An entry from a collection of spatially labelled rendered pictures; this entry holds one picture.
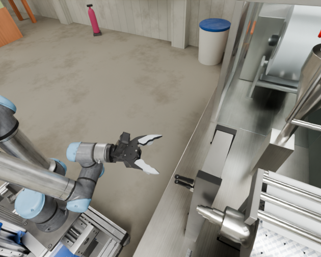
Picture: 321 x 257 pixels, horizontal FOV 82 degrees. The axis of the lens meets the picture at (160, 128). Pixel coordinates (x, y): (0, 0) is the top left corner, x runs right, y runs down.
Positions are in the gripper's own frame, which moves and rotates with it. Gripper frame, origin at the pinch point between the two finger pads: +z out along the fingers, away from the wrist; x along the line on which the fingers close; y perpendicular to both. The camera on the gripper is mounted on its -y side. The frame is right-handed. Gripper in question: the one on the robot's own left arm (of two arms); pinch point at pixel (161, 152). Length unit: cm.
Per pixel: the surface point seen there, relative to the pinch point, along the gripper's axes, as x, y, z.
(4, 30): -373, 150, -405
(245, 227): 24.1, -16.1, 20.0
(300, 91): -15.2, -15.9, 43.4
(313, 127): -0.1, -18.0, 40.6
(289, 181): 16.3, -22.5, 27.7
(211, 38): -260, 111, 57
